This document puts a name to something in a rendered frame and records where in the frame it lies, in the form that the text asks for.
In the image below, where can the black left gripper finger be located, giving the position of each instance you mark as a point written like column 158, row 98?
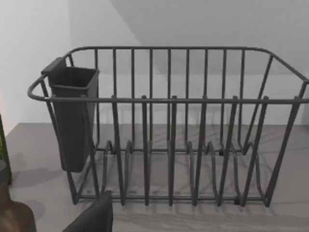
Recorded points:
column 96, row 215

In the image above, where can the brown rounded object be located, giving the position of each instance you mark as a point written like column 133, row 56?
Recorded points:
column 14, row 212

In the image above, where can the dark grey cutlery holder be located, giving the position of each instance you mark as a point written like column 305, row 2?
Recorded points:
column 72, row 120

